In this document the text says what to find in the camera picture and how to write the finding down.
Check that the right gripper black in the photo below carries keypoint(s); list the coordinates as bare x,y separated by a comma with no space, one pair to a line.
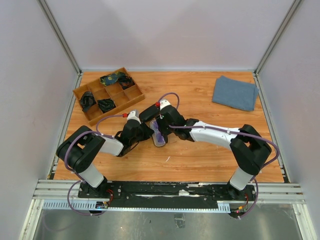
164,132

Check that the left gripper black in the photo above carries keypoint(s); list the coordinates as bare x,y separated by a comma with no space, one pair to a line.
147,131

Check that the pink clear glasses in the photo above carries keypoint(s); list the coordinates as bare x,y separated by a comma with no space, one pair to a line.
158,133

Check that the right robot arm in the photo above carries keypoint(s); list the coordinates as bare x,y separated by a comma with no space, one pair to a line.
249,149

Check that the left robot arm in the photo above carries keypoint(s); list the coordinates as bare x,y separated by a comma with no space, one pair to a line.
81,148

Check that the black dotted rolled tie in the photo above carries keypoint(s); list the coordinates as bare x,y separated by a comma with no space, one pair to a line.
105,105

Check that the black orange rolled tie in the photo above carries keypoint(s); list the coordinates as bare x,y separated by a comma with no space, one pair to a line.
125,81

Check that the black striped rolled tie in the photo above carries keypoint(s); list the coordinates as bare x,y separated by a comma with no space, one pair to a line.
87,100

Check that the blue patterned rolled tie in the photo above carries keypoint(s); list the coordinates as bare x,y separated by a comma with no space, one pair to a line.
112,78

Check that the folded blue towel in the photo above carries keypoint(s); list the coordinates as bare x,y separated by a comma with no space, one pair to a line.
235,94

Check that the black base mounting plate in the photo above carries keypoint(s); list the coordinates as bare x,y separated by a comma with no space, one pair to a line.
175,195

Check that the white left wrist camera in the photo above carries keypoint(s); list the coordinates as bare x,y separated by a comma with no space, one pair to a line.
132,115

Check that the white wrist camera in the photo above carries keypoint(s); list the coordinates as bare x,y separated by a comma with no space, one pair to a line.
132,115
162,104

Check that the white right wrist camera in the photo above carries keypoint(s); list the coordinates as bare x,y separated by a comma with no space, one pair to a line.
162,104

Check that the aluminium front rail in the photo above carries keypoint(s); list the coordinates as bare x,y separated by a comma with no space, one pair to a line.
62,195

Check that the left aluminium frame post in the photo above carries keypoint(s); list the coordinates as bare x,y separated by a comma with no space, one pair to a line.
43,4

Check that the aluminium frame post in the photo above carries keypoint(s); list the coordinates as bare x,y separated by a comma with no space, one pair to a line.
43,4
293,9

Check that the right aluminium frame post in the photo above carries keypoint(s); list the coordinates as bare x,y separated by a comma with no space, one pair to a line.
293,9

